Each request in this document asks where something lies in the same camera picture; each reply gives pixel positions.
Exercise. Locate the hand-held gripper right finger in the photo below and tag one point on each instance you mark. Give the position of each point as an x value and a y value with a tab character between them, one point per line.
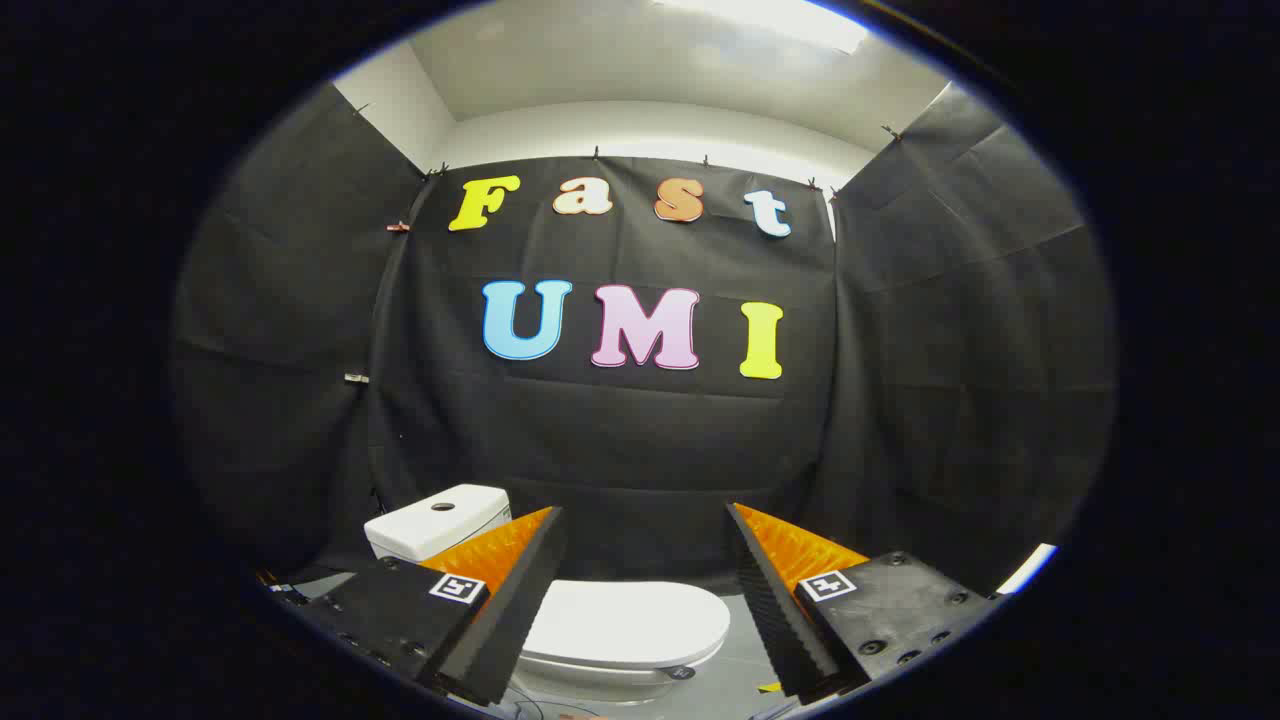
775	610

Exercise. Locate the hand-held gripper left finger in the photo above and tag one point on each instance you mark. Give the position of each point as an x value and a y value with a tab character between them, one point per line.
515	610

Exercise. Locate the white toilet tank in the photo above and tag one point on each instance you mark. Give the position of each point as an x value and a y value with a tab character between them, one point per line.
437	520

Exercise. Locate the black backdrop cloth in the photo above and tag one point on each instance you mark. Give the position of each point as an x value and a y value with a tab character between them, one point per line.
620	440

